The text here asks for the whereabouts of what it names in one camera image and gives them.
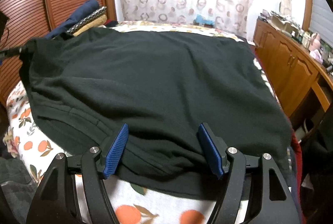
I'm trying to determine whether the pink kettle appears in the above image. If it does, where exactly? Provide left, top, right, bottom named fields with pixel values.
left=309, top=32, right=322, bottom=60

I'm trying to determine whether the long wooden cabinet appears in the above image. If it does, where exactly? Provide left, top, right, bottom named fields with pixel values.
left=253, top=19, right=332, bottom=128

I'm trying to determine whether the cardboard box with blue cloth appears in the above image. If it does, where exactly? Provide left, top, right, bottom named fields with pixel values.
left=193, top=15, right=215, bottom=28

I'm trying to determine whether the navy blue folded blanket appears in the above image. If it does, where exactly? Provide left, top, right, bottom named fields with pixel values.
left=44, top=0, right=100, bottom=39

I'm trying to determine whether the grey window blind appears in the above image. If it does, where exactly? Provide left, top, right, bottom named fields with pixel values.
left=309, top=0, right=333, bottom=47

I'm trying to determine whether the black t-shirt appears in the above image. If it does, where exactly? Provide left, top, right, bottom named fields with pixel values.
left=19, top=28, right=292, bottom=200

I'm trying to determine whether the orange print white bedsheet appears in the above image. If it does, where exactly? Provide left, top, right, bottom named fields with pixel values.
left=2, top=23, right=292, bottom=224

